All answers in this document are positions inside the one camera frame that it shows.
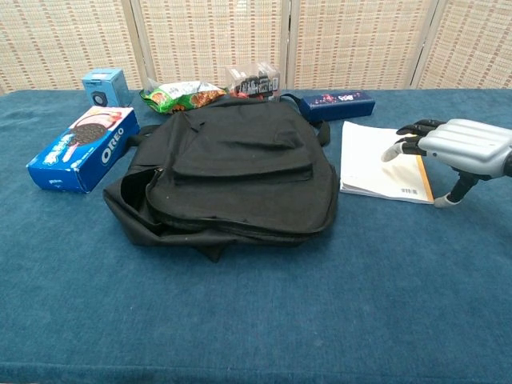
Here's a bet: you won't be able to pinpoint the light blue speaker box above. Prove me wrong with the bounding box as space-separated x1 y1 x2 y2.
82 67 131 108

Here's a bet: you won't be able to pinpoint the dark blue pencil case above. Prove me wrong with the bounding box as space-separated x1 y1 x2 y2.
300 90 377 123

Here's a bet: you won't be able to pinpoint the woven bamboo folding screen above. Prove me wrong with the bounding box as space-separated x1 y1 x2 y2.
0 0 512 96

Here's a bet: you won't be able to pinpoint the clear plastic box dark contents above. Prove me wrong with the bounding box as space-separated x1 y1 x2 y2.
224 62 282 102

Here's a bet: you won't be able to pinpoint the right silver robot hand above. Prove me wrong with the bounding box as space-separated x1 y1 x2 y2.
380 118 512 209

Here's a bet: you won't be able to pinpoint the black fabric backpack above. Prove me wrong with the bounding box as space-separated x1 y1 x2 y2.
102 94 341 264

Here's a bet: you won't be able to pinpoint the blue Oreo cookie box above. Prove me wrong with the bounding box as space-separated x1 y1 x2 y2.
26 105 141 194

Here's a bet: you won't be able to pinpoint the blue table cloth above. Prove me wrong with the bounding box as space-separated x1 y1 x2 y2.
0 88 512 384

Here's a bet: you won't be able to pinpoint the green snack bag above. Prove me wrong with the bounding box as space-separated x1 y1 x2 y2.
138 79 228 116

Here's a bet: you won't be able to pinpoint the white paper notebook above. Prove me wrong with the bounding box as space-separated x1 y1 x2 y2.
339 120 435 206

